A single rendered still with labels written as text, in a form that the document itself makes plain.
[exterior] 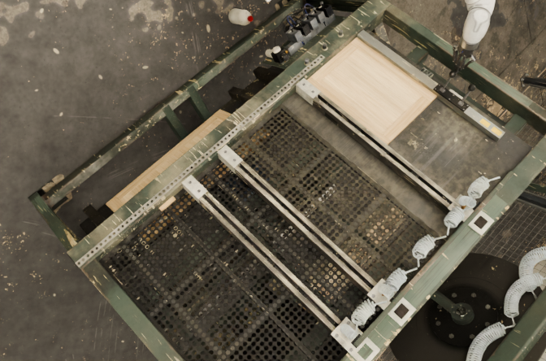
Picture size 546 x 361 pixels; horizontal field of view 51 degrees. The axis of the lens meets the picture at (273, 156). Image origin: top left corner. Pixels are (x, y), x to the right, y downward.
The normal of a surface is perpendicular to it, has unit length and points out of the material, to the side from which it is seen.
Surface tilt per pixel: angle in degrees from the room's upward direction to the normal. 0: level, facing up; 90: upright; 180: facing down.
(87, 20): 0
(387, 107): 58
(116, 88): 0
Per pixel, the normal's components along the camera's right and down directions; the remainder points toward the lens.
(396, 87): -0.03, -0.46
